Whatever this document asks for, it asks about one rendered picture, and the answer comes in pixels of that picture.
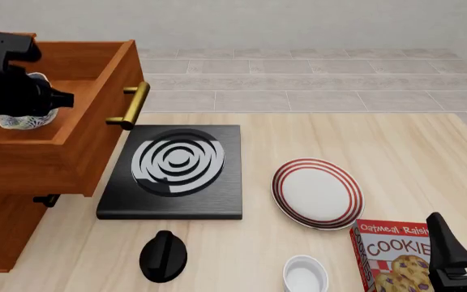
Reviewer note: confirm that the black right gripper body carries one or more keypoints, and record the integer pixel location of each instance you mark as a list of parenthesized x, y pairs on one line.
[(460, 281)]

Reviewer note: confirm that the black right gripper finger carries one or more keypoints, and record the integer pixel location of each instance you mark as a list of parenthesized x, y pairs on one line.
[(446, 246)]

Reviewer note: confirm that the patterned white blue bowl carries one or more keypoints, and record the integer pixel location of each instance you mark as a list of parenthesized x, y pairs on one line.
[(24, 123)]

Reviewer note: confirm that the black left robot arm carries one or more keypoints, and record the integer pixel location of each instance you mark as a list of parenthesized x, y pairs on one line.
[(6, 91)]

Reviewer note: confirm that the white plate with red rings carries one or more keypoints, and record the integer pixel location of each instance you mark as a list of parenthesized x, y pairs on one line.
[(314, 194)]

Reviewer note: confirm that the flat black stove plate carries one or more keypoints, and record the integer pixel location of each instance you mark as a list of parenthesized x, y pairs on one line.
[(201, 200)]

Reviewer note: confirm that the wooden cabinet drawer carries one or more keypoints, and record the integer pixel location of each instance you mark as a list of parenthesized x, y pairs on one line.
[(75, 158)]

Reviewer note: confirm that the oatmeal raisin cookies box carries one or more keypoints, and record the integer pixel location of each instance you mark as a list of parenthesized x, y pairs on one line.
[(391, 249)]

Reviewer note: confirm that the white mug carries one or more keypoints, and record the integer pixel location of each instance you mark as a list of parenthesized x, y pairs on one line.
[(304, 276)]

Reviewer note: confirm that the round black stove knob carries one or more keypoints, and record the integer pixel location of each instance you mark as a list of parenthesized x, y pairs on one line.
[(162, 258)]

